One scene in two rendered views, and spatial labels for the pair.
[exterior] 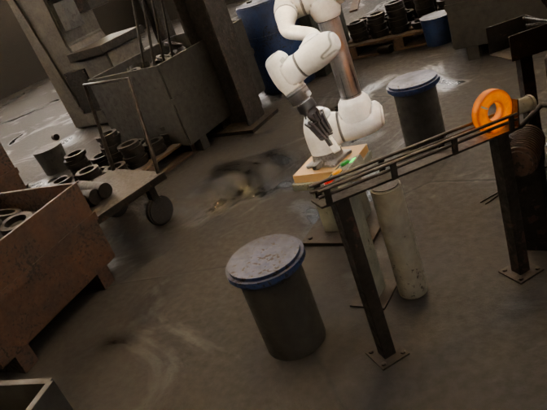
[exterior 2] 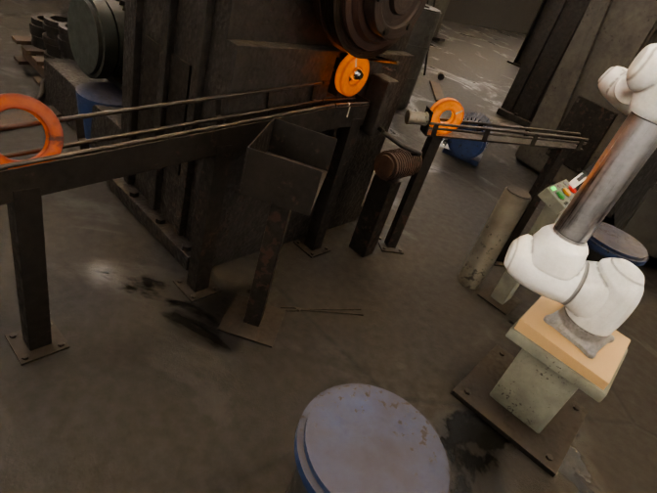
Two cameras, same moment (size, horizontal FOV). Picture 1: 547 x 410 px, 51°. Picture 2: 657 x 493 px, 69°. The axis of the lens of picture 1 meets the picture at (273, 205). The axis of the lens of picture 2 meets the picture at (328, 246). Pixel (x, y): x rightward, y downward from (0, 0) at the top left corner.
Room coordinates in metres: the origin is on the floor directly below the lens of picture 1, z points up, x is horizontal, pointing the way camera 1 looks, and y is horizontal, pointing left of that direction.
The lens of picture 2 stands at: (3.90, -1.32, 1.23)
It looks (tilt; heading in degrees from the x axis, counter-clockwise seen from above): 33 degrees down; 175
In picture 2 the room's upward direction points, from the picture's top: 18 degrees clockwise
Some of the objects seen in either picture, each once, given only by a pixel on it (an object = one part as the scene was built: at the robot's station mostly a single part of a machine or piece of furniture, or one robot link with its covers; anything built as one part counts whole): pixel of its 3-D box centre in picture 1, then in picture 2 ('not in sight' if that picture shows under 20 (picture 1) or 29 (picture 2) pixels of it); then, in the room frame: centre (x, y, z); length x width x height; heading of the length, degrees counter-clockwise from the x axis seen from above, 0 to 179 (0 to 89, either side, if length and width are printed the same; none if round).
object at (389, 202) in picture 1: (400, 240); (492, 240); (1.95, -0.43, 0.26); 0.12 x 0.12 x 0.52
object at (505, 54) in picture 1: (527, 95); (270, 245); (2.63, -1.38, 0.36); 0.26 x 0.20 x 0.72; 175
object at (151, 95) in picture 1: (182, 88); not in sight; (5.42, 0.41, 0.43); 1.23 x 0.93 x 0.87; 138
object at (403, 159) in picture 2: (530, 195); (383, 201); (1.91, -0.96, 0.27); 0.22 x 0.13 x 0.53; 140
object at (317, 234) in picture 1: (341, 199); (541, 377); (2.67, -0.34, 0.16); 0.40 x 0.40 x 0.31; 53
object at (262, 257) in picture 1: (280, 298); (589, 273); (1.92, 0.11, 0.22); 0.32 x 0.32 x 0.43
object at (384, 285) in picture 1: (356, 235); (531, 247); (2.02, -0.28, 0.31); 0.24 x 0.16 x 0.62; 140
